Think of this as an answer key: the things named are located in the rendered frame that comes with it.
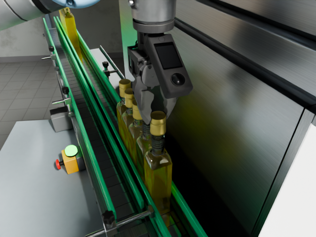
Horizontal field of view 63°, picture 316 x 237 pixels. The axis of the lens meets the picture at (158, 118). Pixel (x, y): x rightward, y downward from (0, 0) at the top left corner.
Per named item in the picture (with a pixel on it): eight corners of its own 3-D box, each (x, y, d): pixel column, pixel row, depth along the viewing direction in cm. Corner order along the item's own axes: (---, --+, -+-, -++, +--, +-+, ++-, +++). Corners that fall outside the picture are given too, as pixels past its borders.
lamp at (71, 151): (79, 155, 97) (77, 149, 95) (66, 159, 95) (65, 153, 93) (76, 147, 100) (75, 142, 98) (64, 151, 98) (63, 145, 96)
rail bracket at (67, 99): (75, 117, 107) (69, 89, 99) (57, 122, 104) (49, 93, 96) (74, 112, 110) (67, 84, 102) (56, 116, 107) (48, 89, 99)
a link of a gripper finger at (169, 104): (168, 103, 61) (162, 69, 55) (179, 117, 56) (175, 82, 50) (155, 108, 60) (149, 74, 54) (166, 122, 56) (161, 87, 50)
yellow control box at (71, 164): (86, 169, 101) (82, 156, 96) (67, 176, 98) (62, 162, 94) (82, 158, 106) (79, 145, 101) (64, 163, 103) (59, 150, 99)
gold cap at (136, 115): (148, 118, 67) (147, 104, 64) (135, 121, 66) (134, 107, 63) (143, 110, 69) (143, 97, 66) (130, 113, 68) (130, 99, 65)
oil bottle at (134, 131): (154, 178, 81) (153, 126, 68) (138, 185, 79) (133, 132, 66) (147, 166, 85) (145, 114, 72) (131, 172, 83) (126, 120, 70)
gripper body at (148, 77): (161, 67, 56) (161, 9, 49) (178, 85, 50) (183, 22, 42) (127, 74, 54) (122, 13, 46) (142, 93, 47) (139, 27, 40)
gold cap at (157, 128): (168, 133, 56) (169, 117, 53) (153, 138, 55) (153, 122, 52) (161, 124, 58) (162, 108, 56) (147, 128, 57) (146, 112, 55)
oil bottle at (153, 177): (170, 209, 72) (174, 155, 59) (152, 216, 70) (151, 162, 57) (162, 193, 76) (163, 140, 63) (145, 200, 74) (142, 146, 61)
